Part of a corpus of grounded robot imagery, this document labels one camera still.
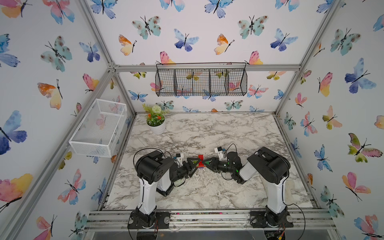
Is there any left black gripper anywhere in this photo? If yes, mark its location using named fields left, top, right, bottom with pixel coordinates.
left=169, top=159, right=200, bottom=185

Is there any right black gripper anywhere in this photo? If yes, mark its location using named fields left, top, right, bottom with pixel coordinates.
left=201, top=157, right=235, bottom=175

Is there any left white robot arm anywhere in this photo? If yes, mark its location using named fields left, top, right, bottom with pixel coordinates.
left=134, top=148, right=201, bottom=217

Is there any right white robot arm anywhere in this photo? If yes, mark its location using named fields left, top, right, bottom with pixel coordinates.
left=203, top=147, right=291, bottom=215

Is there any white flower pot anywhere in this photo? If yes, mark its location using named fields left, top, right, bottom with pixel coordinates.
left=149, top=121, right=166, bottom=135

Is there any green artificial plant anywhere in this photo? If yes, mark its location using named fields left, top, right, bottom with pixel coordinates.
left=142, top=104, right=168, bottom=127

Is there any white mesh basket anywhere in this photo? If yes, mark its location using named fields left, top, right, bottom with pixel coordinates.
left=69, top=99, right=127, bottom=158

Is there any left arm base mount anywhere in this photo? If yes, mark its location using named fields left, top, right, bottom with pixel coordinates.
left=128, top=208, right=171, bottom=230

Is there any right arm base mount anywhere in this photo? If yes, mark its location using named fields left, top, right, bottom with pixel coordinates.
left=250, top=206, right=294, bottom=228

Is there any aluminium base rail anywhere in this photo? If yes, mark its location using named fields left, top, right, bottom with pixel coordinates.
left=85, top=209, right=336, bottom=232

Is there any black wire basket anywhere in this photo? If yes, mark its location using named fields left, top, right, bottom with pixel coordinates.
left=153, top=63, right=248, bottom=97

